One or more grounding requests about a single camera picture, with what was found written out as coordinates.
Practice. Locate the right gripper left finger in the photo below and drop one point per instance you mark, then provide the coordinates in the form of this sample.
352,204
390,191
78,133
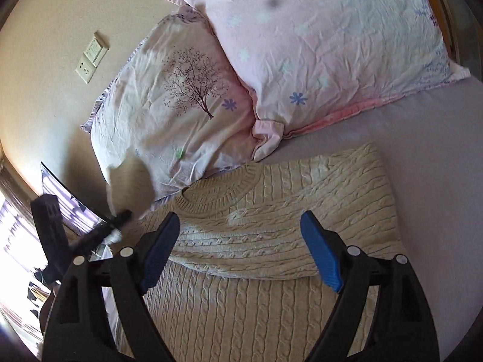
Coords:
78,328

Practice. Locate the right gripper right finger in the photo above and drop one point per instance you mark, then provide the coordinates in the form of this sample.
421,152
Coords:
402,328

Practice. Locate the beige cable knit sweater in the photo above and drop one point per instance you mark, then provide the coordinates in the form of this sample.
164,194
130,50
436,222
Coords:
279,256

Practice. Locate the dark framed monitor screen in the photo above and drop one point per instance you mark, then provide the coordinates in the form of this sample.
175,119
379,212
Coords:
77,218

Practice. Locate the white tree print pillow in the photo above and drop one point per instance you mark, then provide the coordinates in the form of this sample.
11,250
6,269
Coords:
177,105

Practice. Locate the lilac bed sheet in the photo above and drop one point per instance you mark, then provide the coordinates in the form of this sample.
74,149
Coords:
431,146

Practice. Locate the pink flower print pillow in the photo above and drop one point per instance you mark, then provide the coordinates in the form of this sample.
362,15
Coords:
311,63

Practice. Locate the wooden headboard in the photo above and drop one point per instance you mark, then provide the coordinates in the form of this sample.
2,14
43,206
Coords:
445,21

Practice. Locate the window with brown frame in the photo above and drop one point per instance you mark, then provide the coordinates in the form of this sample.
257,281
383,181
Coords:
21,255

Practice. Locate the white wall switch socket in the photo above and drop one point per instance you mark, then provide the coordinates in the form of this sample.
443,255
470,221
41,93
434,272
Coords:
91,58

